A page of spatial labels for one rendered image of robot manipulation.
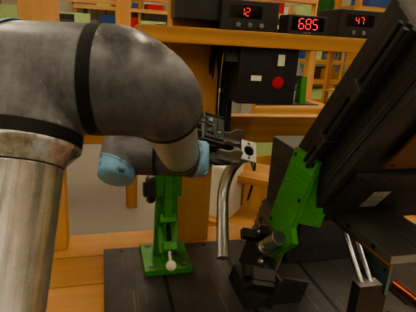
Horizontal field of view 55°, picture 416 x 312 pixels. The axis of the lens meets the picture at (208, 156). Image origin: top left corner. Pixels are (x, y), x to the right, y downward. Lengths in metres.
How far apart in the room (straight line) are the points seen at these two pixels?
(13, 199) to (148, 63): 0.17
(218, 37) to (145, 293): 0.67
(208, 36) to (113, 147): 0.40
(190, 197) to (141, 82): 0.89
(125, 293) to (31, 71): 0.75
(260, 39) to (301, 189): 0.40
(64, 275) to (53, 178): 0.79
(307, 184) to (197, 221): 0.48
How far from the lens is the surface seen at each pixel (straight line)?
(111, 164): 0.77
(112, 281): 1.10
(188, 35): 1.02
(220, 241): 0.98
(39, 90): 0.40
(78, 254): 1.27
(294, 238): 0.94
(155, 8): 10.34
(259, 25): 1.10
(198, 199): 1.26
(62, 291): 1.13
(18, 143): 0.39
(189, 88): 0.43
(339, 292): 1.15
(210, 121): 0.88
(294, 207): 0.95
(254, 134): 1.34
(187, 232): 1.30
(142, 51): 0.40
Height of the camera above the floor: 1.53
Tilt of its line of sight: 17 degrees down
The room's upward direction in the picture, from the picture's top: 4 degrees clockwise
